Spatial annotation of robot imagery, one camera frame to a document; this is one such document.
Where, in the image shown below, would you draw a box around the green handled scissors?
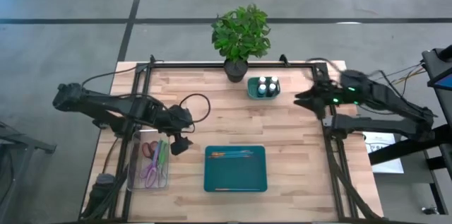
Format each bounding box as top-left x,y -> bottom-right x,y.
155,138 -> 170,182

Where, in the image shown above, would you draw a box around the black equipment cart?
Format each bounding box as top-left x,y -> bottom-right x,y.
367,43 -> 452,218

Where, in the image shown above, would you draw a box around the blue screen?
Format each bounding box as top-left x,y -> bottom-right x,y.
428,73 -> 452,91

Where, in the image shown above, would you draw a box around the black sleeved cable bundle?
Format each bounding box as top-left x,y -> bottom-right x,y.
80,162 -> 131,222

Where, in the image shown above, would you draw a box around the clear plastic tray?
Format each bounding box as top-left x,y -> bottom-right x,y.
126,128 -> 171,192

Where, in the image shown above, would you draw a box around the white paper sheet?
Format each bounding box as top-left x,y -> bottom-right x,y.
362,131 -> 405,175

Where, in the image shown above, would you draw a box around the grey metal stand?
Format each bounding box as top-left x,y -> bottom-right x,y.
0,121 -> 57,224

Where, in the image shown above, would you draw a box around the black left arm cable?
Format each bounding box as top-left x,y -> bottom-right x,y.
81,69 -> 212,125

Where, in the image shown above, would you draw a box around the green potted plant black pot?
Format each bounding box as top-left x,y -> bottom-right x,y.
210,3 -> 272,83

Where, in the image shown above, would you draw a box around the thin yellow cable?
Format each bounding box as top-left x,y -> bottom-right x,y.
390,69 -> 427,86

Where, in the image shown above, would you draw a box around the thin brown cable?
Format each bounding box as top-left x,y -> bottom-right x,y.
102,135 -> 120,175

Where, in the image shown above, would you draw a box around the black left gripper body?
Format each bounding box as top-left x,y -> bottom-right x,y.
164,105 -> 195,156

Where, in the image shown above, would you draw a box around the large teal plastic tray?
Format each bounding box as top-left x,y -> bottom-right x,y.
203,145 -> 268,193

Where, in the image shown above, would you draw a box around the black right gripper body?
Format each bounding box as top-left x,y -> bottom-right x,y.
310,81 -> 345,119

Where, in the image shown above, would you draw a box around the red handled scissors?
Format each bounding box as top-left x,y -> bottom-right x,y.
141,140 -> 160,161

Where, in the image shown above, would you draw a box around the purple handled scissors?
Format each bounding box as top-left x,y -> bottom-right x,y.
140,146 -> 162,189

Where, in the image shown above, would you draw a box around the thin grey cable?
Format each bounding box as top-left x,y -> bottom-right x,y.
386,63 -> 424,78

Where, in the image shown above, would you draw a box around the small green plastic tray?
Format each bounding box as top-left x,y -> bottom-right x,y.
246,76 -> 282,100

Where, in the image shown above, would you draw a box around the thin paintbrush gold ferrule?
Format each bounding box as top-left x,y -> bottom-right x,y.
211,151 -> 255,158
210,151 -> 252,156
208,152 -> 248,158

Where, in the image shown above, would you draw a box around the black metal table frame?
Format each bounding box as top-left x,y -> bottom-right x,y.
80,61 -> 386,223

